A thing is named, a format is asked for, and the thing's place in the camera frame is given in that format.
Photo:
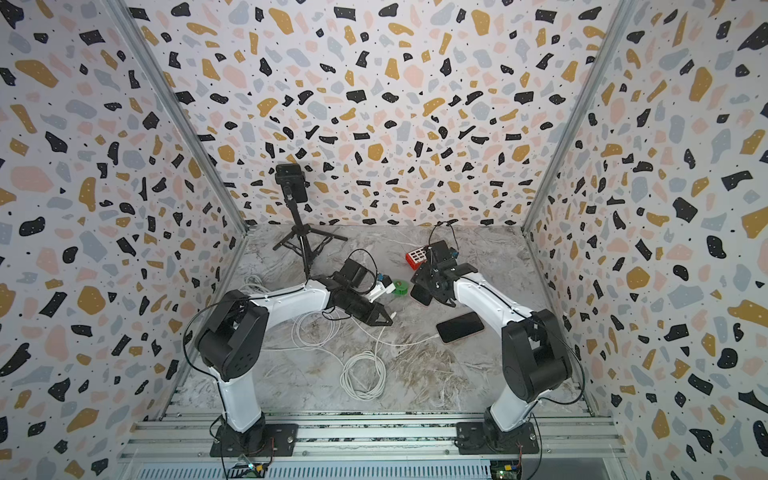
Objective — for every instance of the red grid box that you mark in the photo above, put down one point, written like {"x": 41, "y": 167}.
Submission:
{"x": 416, "y": 258}

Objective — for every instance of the aluminium rail frame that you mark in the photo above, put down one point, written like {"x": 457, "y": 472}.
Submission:
{"x": 403, "y": 434}

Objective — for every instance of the right circuit board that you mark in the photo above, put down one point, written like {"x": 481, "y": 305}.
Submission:
{"x": 505, "y": 470}

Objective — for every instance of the black camera on tripod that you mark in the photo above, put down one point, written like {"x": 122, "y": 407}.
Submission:
{"x": 305, "y": 241}

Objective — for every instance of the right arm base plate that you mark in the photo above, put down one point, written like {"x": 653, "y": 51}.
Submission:
{"x": 477, "y": 438}

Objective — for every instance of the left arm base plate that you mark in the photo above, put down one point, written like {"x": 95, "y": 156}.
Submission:
{"x": 269, "y": 440}

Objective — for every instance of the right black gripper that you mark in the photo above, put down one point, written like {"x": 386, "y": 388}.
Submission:
{"x": 421, "y": 276}

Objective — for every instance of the green tape roll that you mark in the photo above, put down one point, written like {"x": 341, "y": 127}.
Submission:
{"x": 401, "y": 288}

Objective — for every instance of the circuit board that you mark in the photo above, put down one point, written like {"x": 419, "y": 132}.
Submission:
{"x": 255, "y": 471}
{"x": 505, "y": 470}

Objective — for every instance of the phone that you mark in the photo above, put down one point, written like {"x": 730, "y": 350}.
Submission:
{"x": 459, "y": 327}

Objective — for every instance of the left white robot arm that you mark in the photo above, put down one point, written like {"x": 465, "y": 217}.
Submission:
{"x": 230, "y": 341}

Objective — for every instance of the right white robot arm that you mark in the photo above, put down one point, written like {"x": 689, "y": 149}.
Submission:
{"x": 534, "y": 355}

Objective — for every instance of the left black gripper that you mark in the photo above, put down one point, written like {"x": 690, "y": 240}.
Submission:
{"x": 374, "y": 314}

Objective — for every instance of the left circuit board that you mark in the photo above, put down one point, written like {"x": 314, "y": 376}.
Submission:
{"x": 255, "y": 471}

